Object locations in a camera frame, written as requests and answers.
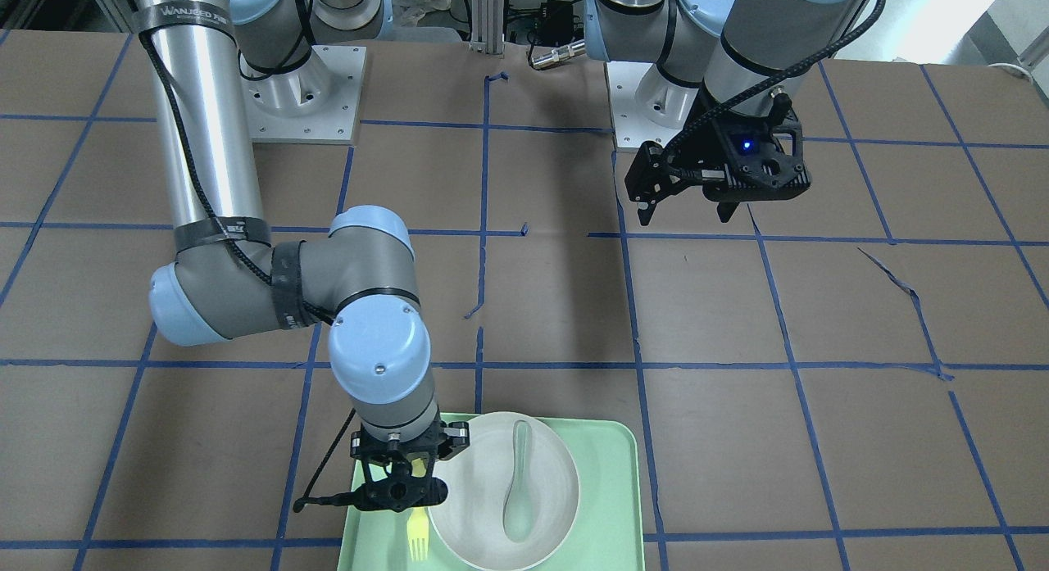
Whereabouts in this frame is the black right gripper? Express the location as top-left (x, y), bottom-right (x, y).
top-left (351, 422), bottom-right (470, 512)

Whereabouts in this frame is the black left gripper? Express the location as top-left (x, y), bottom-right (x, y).
top-left (626, 104), bottom-right (812, 226)

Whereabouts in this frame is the yellow plastic fork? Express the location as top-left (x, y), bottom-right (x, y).
top-left (406, 506), bottom-right (430, 563)

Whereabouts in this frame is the white round plate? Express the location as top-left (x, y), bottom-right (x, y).
top-left (429, 411), bottom-right (580, 570)

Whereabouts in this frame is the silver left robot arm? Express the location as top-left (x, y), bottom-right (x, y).
top-left (584, 0), bottom-right (887, 226)

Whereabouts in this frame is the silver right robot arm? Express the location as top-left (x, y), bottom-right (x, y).
top-left (128, 0), bottom-right (470, 512)

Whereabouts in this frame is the pale green spoon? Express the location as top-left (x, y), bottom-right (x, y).
top-left (502, 420), bottom-right (535, 542)

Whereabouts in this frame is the gold metal cylinder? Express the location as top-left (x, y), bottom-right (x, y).
top-left (527, 39), bottom-right (587, 71)

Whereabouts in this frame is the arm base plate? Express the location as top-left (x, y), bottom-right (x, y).
top-left (241, 45), bottom-right (367, 145)
top-left (606, 61), bottom-right (698, 152)

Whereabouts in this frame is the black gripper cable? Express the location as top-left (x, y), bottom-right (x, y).
top-left (660, 0), bottom-right (889, 158)

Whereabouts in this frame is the aluminium frame post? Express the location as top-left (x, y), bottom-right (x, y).
top-left (469, 0), bottom-right (505, 58)

